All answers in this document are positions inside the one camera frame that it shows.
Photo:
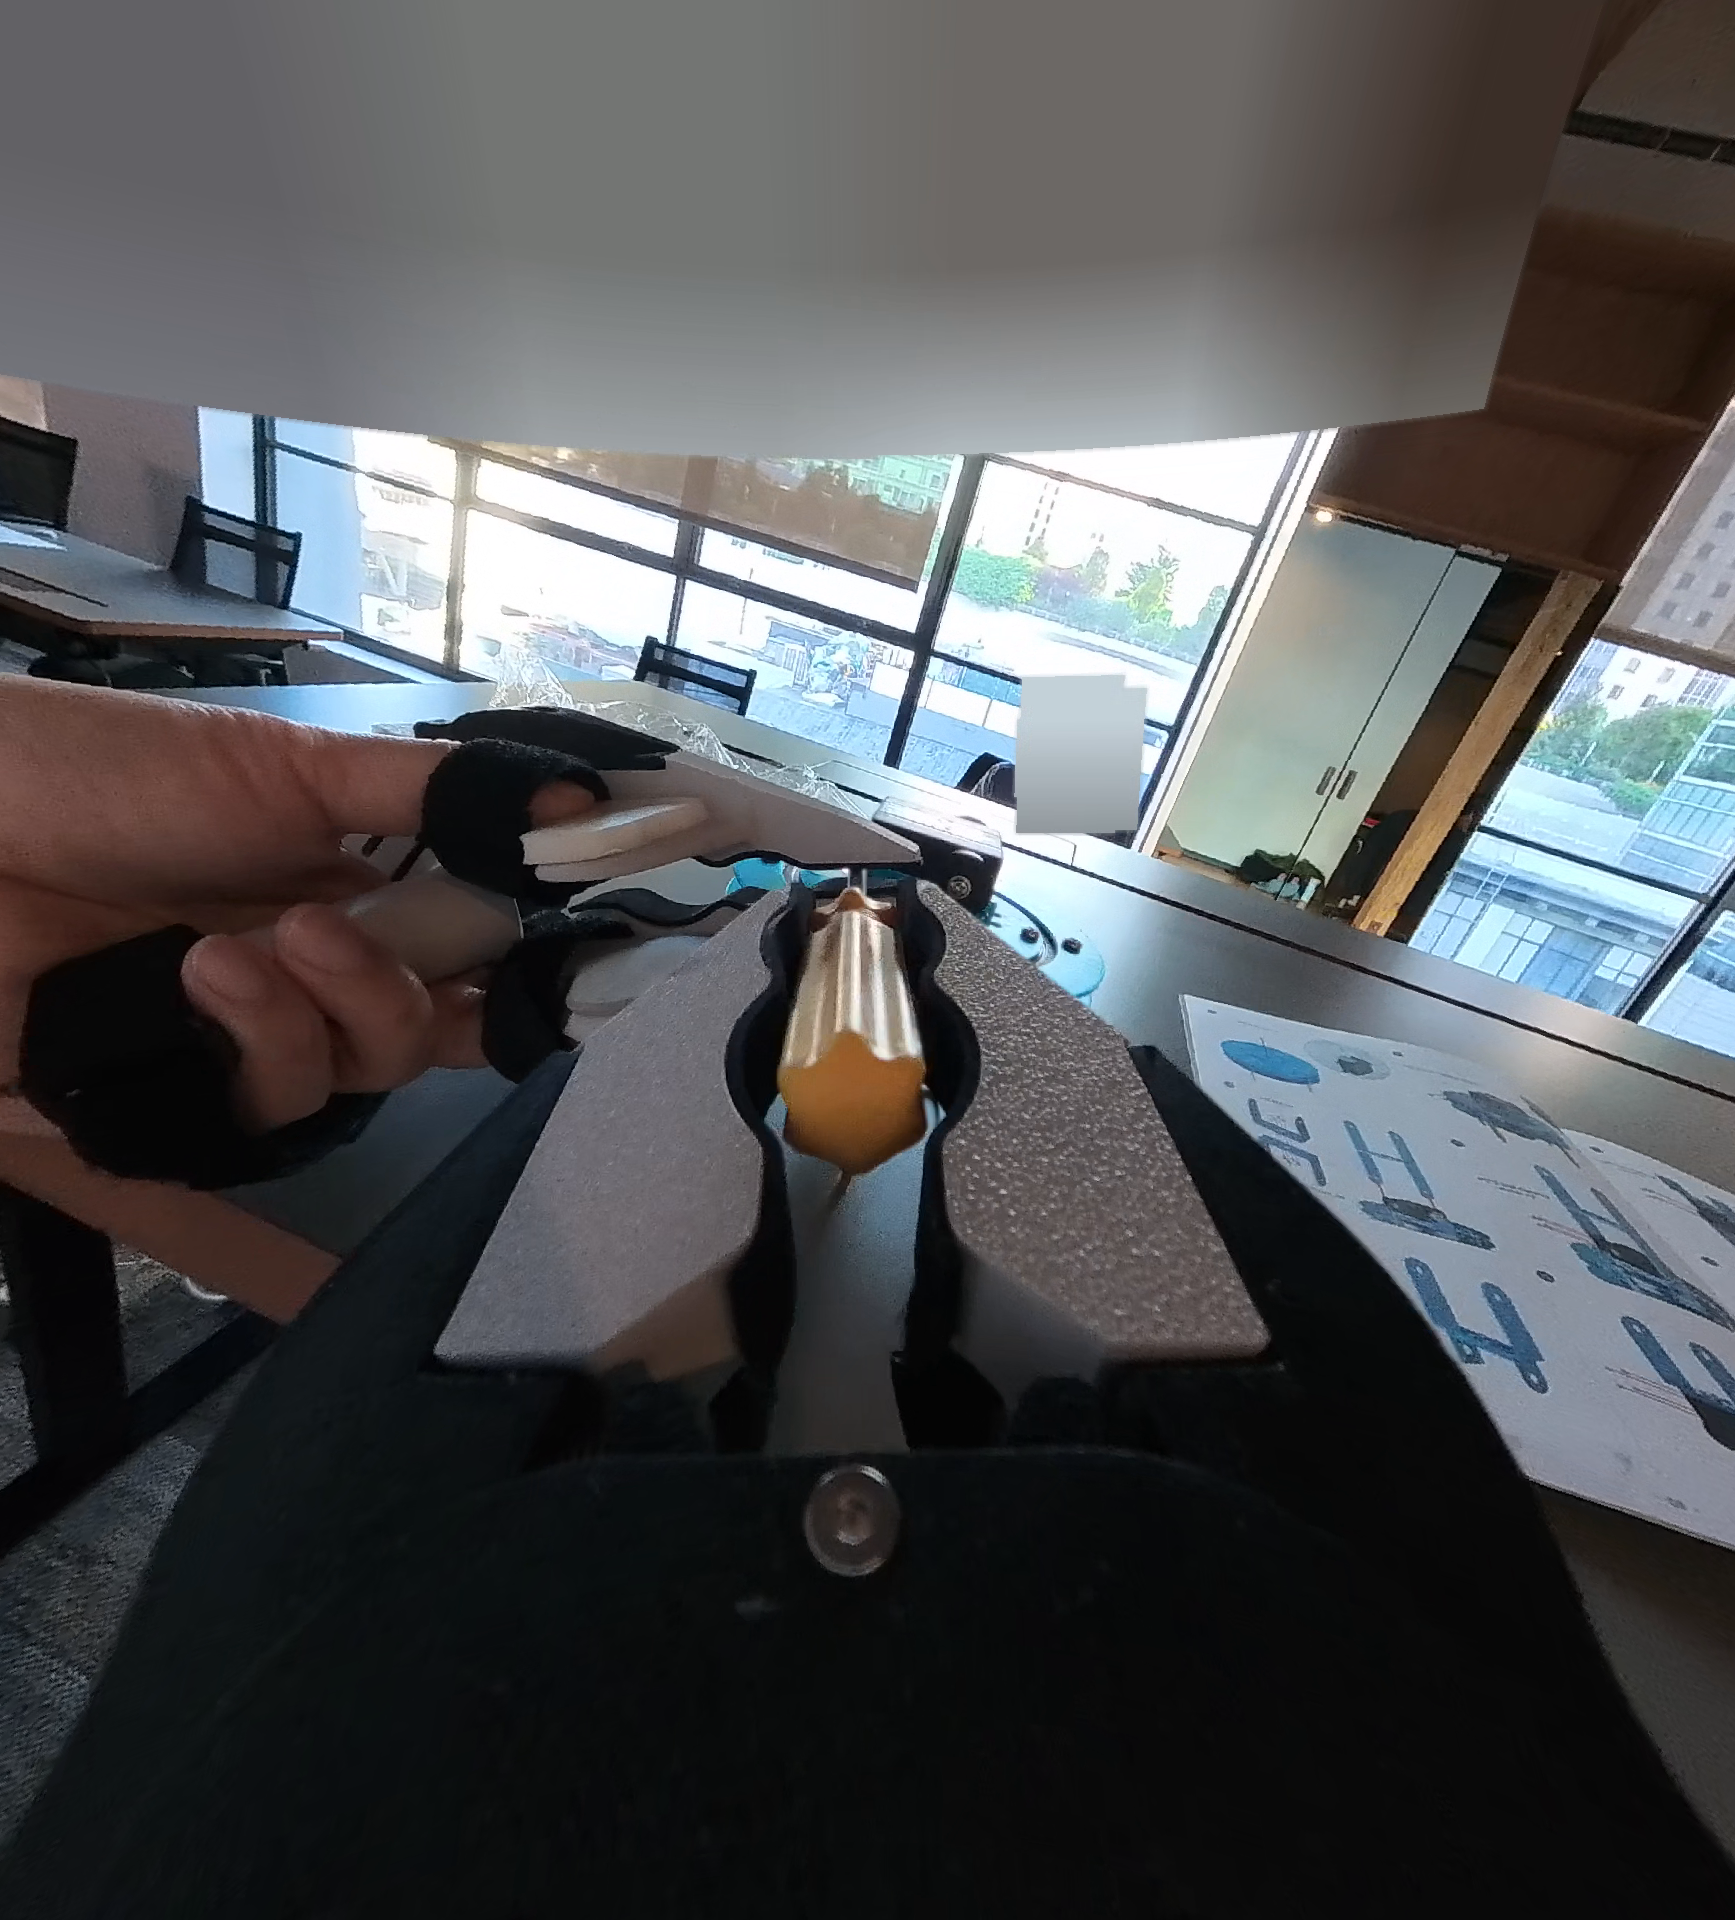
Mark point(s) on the blue toy robot arm base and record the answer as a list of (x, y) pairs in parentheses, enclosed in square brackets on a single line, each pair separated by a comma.
[(1061, 960)]

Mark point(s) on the printed instruction sheet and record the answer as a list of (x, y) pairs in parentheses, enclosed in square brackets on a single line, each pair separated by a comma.
[(1527, 1200)]

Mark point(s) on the crumpled clear plastic wrap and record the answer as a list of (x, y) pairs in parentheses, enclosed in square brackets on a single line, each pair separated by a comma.
[(552, 682)]

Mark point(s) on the black and red bag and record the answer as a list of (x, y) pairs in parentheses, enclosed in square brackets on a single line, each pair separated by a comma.
[(1369, 863)]

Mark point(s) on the grey two-door cabinet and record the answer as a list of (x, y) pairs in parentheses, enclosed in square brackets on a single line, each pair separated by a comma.
[(1331, 674)]

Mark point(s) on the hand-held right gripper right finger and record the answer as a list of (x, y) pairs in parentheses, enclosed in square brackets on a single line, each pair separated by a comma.
[(1091, 1170)]

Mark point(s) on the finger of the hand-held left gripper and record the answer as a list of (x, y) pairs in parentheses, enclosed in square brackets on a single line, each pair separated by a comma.
[(624, 992), (791, 819)]

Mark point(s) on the dark grey desk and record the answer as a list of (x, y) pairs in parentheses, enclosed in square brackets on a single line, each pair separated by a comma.
[(1331, 960)]

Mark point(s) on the black chair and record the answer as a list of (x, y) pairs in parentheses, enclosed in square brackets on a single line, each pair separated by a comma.
[(236, 554), (34, 465), (694, 679)]

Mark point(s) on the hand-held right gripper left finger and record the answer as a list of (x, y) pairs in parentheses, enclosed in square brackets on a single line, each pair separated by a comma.
[(612, 1200)]

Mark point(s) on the black framed window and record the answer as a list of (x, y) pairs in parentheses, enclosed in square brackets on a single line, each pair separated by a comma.
[(1631, 841), (688, 601)]

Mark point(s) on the grey office table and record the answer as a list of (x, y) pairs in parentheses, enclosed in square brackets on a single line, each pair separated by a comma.
[(102, 592)]

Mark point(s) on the person's left hand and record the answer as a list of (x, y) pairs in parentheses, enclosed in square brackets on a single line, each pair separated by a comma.
[(132, 810)]

